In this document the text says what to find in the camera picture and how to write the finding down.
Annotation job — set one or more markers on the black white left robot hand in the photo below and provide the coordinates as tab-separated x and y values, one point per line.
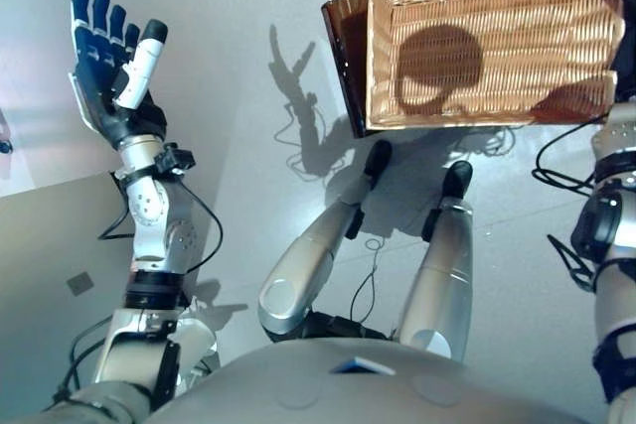
99	76

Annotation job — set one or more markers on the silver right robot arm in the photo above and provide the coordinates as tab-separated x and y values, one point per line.
616	295

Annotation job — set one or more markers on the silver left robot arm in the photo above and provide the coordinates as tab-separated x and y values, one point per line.
159	235

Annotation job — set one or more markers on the black shoe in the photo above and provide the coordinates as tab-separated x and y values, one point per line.
5	147

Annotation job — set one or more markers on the grey square outlet plate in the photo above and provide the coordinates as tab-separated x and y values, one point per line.
80	285

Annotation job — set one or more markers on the silver left robot leg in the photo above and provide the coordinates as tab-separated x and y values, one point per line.
298	275

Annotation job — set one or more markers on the silver robot leg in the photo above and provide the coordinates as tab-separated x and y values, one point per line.
437	285
298	275

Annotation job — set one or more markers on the white cylindrical object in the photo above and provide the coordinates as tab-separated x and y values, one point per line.
201	339

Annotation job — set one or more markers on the black left robot foot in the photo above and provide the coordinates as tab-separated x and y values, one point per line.
378	156

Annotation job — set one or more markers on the black robot foot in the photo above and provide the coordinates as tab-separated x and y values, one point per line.
378	156
457	178

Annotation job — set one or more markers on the black robot pelvis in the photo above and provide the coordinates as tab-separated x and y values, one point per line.
343	327

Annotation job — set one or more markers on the black right robot foot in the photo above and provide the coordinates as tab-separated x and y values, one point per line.
457	178

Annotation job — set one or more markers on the silver right robot leg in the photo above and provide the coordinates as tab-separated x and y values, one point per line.
437	285

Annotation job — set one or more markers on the wicker laundry basket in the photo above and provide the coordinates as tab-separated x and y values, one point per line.
497	7

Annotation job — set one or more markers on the grey robot torso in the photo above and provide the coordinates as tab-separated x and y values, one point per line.
358	394

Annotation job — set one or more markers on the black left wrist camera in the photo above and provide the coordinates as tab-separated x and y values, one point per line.
174	158

